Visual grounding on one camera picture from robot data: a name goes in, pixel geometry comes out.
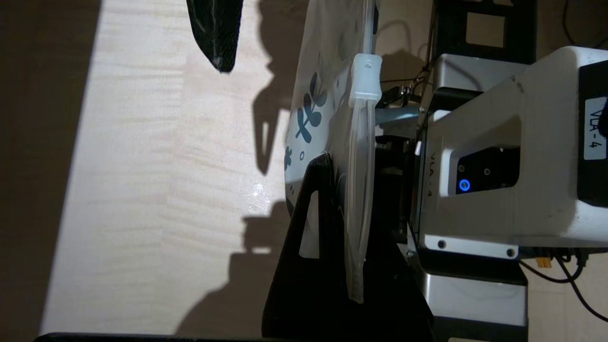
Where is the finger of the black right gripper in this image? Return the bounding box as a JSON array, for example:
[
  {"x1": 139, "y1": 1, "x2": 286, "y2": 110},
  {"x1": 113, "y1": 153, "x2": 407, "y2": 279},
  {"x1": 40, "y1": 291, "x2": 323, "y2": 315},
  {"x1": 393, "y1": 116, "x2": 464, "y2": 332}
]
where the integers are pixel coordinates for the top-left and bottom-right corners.
[{"x1": 186, "y1": 0, "x2": 244, "y2": 73}]

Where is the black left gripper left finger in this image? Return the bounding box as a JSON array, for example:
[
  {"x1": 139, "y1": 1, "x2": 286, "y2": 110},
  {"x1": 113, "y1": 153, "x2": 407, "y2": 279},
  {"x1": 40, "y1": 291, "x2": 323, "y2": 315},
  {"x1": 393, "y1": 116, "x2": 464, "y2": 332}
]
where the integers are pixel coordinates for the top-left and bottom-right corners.
[{"x1": 261, "y1": 152, "x2": 354, "y2": 339}]

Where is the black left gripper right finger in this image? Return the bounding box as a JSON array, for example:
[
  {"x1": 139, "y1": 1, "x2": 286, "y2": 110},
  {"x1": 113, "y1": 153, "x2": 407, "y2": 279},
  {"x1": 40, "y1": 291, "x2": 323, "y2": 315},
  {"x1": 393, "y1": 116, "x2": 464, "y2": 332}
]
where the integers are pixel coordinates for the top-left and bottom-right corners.
[{"x1": 361, "y1": 209, "x2": 435, "y2": 339}]

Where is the white horse-print zip pouch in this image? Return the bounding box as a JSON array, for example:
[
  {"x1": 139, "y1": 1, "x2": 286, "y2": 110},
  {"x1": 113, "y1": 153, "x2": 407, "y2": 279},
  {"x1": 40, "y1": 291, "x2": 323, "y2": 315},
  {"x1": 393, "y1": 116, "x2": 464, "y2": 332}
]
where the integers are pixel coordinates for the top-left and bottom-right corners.
[{"x1": 284, "y1": 0, "x2": 383, "y2": 304}]

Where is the light wood shelf desk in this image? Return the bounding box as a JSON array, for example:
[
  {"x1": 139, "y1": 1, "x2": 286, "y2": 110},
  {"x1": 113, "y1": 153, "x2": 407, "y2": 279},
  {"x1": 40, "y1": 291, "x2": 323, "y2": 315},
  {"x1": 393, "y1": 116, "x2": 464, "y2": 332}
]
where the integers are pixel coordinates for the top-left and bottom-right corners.
[{"x1": 0, "y1": 0, "x2": 437, "y2": 335}]

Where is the silver white robot torso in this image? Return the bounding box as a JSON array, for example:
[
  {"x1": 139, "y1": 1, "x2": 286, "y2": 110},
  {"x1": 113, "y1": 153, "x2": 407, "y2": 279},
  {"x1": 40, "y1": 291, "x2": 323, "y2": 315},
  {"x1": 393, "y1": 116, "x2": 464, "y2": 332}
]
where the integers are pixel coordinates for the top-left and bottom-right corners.
[{"x1": 375, "y1": 0, "x2": 608, "y2": 342}]

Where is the black wire orange connector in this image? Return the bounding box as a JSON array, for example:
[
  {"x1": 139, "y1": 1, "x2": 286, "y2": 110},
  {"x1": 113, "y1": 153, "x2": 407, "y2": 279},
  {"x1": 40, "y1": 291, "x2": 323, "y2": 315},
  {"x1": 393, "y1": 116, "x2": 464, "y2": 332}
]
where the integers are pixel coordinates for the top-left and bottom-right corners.
[{"x1": 518, "y1": 249, "x2": 608, "y2": 323}]

